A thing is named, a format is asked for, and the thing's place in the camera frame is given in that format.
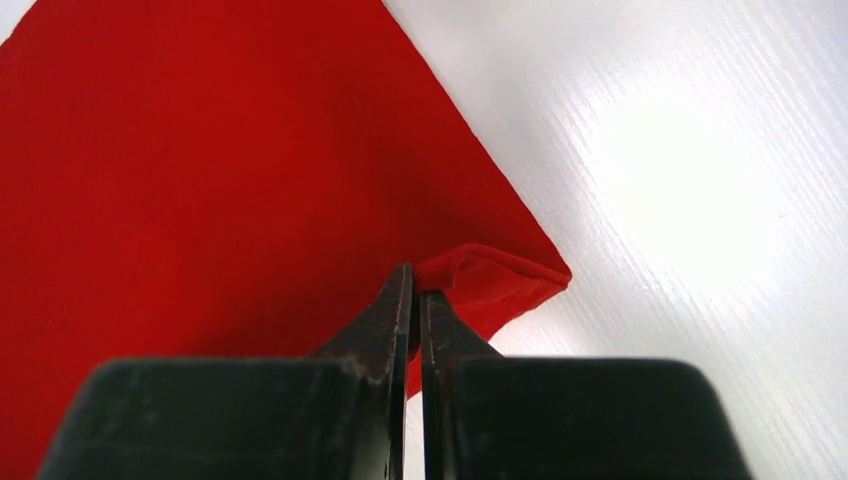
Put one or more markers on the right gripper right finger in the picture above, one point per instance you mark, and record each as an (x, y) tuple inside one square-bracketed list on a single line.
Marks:
[(488, 416)]

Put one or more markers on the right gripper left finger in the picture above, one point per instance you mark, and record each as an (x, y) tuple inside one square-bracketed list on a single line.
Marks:
[(338, 413)]

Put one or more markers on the red t-shirt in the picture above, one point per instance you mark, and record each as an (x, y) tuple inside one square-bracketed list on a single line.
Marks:
[(231, 178)]

